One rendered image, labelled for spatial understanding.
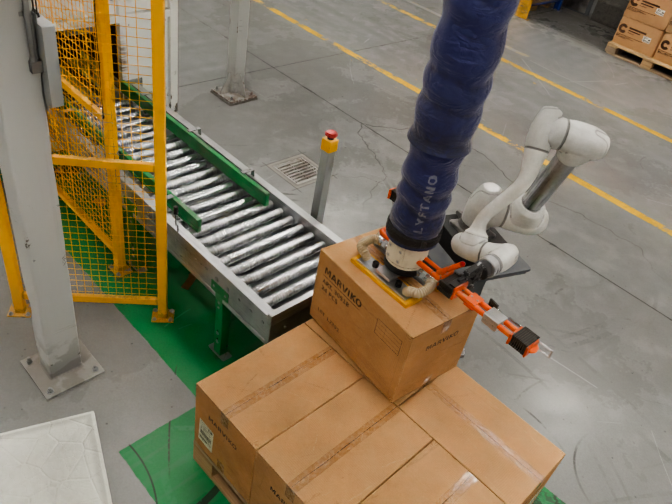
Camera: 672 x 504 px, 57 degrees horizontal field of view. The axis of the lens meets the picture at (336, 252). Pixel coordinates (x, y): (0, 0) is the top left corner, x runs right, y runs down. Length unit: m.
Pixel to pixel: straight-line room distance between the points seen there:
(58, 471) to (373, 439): 1.22
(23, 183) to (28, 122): 0.25
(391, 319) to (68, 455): 1.23
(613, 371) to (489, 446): 1.63
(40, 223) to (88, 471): 1.23
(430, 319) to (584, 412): 1.58
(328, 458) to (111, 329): 1.62
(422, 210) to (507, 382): 1.67
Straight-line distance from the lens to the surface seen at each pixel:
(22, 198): 2.72
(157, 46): 2.77
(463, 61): 2.09
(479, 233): 2.75
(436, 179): 2.30
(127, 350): 3.54
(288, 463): 2.48
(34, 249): 2.88
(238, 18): 5.74
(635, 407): 4.08
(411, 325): 2.45
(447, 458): 2.64
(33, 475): 1.94
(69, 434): 1.99
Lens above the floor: 2.63
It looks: 38 degrees down
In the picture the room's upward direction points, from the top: 12 degrees clockwise
